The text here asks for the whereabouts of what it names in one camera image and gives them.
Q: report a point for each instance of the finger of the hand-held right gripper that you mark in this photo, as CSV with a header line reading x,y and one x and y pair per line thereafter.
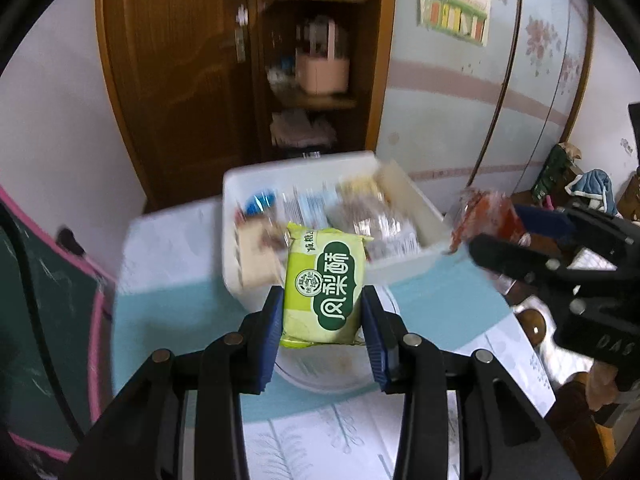
x,y
505,257
545,220

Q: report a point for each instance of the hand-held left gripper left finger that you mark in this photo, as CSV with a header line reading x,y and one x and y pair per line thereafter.
x,y
267,345

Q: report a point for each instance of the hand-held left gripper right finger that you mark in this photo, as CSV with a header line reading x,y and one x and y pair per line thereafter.
x,y
376,347

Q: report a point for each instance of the red and clear snack packet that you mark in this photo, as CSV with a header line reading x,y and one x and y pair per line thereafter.
x,y
487,217

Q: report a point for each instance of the yellow-green snack packet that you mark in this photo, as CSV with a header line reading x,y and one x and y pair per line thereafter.
x,y
325,290

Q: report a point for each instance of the white plastic bin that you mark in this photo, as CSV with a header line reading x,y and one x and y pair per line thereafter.
x,y
400,260

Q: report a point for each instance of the person's right hand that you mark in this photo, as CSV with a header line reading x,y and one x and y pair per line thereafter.
x,y
602,385

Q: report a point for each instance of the green bag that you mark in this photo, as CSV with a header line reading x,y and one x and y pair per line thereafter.
x,y
552,170

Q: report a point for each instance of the white round plate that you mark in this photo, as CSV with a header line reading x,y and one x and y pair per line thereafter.
x,y
325,367

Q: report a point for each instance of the blue cloth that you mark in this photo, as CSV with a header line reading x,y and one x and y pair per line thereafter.
x,y
595,187

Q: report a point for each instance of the brown wooden knob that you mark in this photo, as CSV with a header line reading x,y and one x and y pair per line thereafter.
x,y
532,327

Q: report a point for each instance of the large clear snack packet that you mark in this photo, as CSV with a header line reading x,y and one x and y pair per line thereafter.
x,y
260,255

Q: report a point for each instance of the clear brown snack packet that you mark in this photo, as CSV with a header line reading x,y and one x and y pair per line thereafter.
x,y
380,230

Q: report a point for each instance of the blue snack packet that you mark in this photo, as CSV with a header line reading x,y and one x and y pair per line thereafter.
x,y
257,205

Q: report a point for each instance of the white printed snack packet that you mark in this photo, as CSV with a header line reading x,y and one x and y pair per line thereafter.
x,y
307,207

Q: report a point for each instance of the white and orange snack packet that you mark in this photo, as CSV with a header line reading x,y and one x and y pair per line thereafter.
x,y
362,185

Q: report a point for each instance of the folded pink cloths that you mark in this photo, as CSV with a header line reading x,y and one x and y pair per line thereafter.
x,y
300,127

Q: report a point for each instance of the brown wooden shelf unit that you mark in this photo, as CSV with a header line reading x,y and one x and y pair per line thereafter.
x,y
375,60

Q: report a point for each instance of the brown wooden door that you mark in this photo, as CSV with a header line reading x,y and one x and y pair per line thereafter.
x,y
170,70

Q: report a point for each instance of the green chalkboard with pink frame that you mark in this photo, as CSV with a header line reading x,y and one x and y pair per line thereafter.
x,y
50,310

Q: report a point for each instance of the wall poster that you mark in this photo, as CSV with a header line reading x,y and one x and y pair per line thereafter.
x,y
452,2

